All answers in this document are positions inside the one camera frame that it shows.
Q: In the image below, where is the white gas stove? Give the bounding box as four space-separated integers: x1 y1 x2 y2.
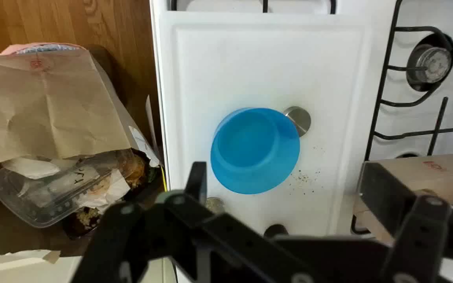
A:
148 0 453 283

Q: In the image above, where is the round metal lid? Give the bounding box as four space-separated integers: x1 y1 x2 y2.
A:
283 105 313 138

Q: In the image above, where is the brown cardboard box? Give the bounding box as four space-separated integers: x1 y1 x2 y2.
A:
352 152 453 248

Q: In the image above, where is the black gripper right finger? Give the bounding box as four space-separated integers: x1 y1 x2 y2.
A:
359 161 453 283

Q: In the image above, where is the black cylindrical shaker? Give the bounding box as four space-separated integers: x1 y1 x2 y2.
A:
263 223 289 238

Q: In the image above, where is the clear plastic food container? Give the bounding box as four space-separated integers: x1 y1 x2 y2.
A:
0 147 151 229

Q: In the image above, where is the white crumpled paper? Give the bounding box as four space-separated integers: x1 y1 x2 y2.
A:
0 226 83 283

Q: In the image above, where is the white plastic cutting board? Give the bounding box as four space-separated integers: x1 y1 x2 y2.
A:
153 9 381 238

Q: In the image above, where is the blue plastic bowl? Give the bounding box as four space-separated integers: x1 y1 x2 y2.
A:
209 106 302 196

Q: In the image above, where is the round stove burner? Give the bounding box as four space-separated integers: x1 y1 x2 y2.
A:
406 31 453 94

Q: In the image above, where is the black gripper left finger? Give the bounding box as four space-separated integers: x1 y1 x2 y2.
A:
71 160 312 283

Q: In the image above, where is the brown paper bag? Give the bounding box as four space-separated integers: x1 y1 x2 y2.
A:
0 42 164 175

